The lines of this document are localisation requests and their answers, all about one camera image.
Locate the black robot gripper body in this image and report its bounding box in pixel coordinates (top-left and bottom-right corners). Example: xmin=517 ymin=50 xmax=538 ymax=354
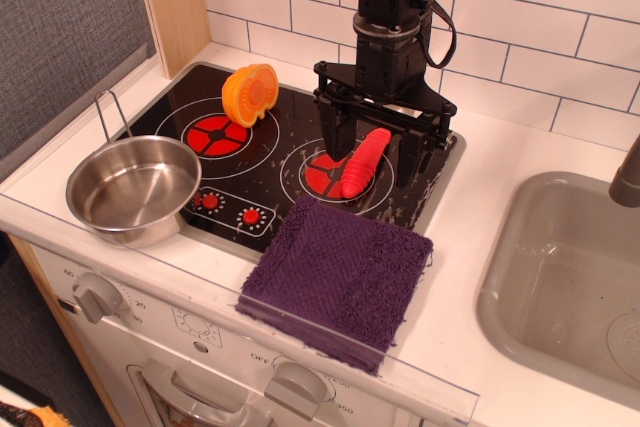
xmin=314 ymin=26 xmax=456 ymax=149

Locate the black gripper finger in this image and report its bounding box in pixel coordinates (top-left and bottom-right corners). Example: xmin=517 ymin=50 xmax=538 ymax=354
xmin=317 ymin=94 xmax=361 ymax=161
xmin=396 ymin=130 xmax=435 ymax=189

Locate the orange plastic toy half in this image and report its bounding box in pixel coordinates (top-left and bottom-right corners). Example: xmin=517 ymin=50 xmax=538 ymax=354
xmin=221 ymin=64 xmax=279 ymax=128

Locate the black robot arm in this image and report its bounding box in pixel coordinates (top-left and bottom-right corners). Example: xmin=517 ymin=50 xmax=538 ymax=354
xmin=314 ymin=0 xmax=457 ymax=188

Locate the purple terry cloth napkin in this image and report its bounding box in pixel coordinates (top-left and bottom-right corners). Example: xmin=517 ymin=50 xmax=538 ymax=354
xmin=236 ymin=197 xmax=433 ymax=375

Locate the black toy stovetop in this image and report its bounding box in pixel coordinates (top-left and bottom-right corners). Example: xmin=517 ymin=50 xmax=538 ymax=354
xmin=130 ymin=63 xmax=466 ymax=261

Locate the grey plastic sink basin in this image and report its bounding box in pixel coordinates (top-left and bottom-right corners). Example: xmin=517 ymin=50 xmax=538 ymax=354
xmin=477 ymin=172 xmax=639 ymax=409

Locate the grey faucet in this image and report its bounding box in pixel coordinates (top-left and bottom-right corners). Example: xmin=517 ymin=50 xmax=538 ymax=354
xmin=609 ymin=136 xmax=640 ymax=208

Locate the stainless steel pot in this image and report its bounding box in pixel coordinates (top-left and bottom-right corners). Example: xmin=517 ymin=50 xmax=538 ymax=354
xmin=66 ymin=120 xmax=202 ymax=248

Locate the grey right oven knob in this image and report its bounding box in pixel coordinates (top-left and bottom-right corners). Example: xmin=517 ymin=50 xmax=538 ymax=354
xmin=264 ymin=362 xmax=328 ymax=421

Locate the grey oven knob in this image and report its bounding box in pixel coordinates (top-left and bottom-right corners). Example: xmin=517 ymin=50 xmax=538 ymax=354
xmin=72 ymin=273 xmax=123 ymax=324
xmin=264 ymin=362 xmax=328 ymax=421

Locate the white toy oven front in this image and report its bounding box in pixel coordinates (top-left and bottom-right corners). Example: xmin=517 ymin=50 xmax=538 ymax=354
xmin=34 ymin=247 xmax=477 ymax=426

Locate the grey left oven knob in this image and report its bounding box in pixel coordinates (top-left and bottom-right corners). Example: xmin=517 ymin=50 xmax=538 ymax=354
xmin=72 ymin=273 xmax=123 ymax=324

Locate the orange black fuzzy object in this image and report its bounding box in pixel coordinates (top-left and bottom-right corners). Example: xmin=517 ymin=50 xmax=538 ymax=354
xmin=1 ymin=402 xmax=71 ymax=427

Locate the red-handled metal spoon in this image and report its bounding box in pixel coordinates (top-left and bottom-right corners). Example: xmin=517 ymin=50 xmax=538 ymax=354
xmin=341 ymin=128 xmax=392 ymax=199

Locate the wooden side post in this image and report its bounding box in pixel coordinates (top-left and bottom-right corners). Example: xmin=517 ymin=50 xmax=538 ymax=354
xmin=144 ymin=0 xmax=211 ymax=79

